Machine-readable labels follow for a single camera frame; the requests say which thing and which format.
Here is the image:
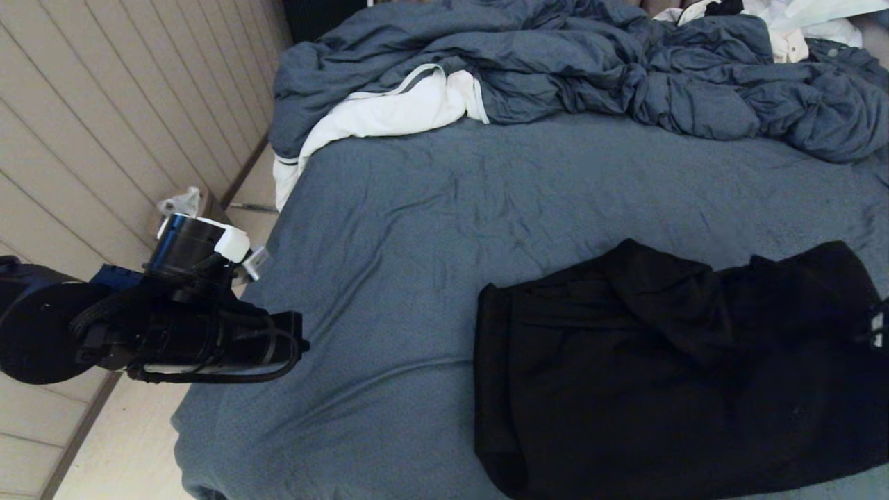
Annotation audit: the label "black zip hoodie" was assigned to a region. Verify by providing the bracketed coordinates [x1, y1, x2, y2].
[474, 238, 889, 500]

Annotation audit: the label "white crumpled clothes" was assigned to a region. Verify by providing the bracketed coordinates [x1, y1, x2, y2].
[653, 0, 889, 65]

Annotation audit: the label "white plastic bin bag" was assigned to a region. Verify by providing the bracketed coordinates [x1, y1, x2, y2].
[157, 186, 202, 219]

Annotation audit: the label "blue bed sheet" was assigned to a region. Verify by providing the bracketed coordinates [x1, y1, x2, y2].
[172, 111, 889, 500]

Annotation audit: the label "white blanket with grey stripe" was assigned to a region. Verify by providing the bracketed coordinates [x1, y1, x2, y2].
[272, 62, 490, 211]

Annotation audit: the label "blue denim shirt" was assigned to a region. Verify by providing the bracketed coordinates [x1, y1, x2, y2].
[806, 38, 889, 94]

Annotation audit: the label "small black garment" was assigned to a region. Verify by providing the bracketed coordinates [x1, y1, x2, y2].
[684, 0, 745, 17]

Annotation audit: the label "crumpled blue duvet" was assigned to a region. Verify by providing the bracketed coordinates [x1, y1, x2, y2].
[267, 0, 889, 188]

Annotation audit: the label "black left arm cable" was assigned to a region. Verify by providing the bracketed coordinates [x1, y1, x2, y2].
[127, 332, 304, 385]

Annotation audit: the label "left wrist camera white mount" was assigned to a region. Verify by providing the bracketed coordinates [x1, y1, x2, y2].
[156, 210, 270, 282]

